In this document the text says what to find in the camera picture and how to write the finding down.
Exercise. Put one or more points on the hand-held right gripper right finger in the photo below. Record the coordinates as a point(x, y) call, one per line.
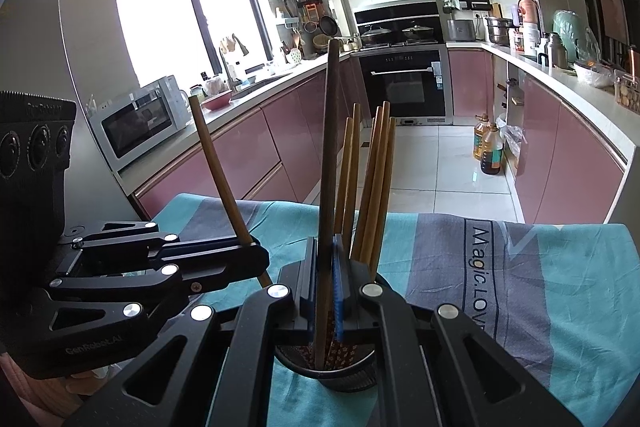
point(340, 292)

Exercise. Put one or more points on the dark oil bottle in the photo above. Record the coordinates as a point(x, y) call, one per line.
point(492, 154)

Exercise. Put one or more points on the steel thermos bottle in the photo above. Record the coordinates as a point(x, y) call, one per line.
point(555, 52)

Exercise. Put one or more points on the yellow oil bottle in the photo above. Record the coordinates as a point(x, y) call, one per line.
point(480, 142)

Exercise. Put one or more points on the white microwave oven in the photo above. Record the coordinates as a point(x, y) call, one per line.
point(140, 127)

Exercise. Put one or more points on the wall picture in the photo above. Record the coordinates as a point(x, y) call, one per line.
point(612, 12)

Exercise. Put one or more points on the black wok with lid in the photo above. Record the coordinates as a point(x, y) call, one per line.
point(416, 33)

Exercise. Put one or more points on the steel stock pot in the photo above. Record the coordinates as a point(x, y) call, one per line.
point(500, 32)

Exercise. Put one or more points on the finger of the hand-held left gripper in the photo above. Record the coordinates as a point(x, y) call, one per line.
point(130, 239)
point(100, 322)

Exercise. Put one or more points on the person's left forearm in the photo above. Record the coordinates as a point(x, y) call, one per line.
point(12, 377)

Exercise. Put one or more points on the bamboo basket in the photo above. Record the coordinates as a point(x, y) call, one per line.
point(321, 41)

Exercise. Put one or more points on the black range hood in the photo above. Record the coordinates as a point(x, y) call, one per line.
point(397, 12)

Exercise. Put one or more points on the pink kettle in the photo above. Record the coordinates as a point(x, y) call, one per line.
point(529, 11)

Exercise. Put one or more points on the teal grey printed tablecloth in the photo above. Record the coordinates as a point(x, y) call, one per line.
point(550, 287)

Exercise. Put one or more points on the wooden chopstick red patterned end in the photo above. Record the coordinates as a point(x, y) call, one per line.
point(330, 132)
point(215, 167)

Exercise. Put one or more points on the hanging frying pan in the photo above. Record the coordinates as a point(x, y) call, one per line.
point(328, 25)

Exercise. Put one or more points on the kitchen faucet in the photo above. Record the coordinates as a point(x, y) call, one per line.
point(229, 67)

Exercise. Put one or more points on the black mesh utensil holder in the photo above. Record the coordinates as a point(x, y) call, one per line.
point(350, 382)

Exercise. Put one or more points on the narrow pink base cabinet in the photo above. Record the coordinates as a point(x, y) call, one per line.
point(470, 82)

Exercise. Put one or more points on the long pink base cabinet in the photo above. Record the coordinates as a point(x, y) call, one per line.
point(240, 147)

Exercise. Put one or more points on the black pot with lid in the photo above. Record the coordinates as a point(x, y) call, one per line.
point(376, 37)

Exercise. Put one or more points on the bunch of wooden chopsticks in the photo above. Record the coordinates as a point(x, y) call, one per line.
point(380, 167)

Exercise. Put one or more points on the mustard yellow clothing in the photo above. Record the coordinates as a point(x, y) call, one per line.
point(60, 397)

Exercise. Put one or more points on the green appliance cover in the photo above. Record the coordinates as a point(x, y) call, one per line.
point(570, 32)

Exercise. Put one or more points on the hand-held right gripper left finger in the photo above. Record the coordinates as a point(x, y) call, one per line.
point(311, 292)

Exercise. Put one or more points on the pink bowl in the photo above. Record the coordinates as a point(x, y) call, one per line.
point(217, 101)

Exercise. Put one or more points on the black built-in oven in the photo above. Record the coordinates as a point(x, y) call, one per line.
point(405, 89)

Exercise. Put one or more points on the clear food container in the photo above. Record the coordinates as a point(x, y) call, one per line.
point(629, 96)

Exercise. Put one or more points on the white bottle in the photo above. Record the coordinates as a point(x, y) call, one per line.
point(531, 41)

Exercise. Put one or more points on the plastic bag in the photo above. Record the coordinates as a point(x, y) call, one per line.
point(512, 147)

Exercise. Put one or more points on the kitchen window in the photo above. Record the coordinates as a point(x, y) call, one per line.
point(190, 17)

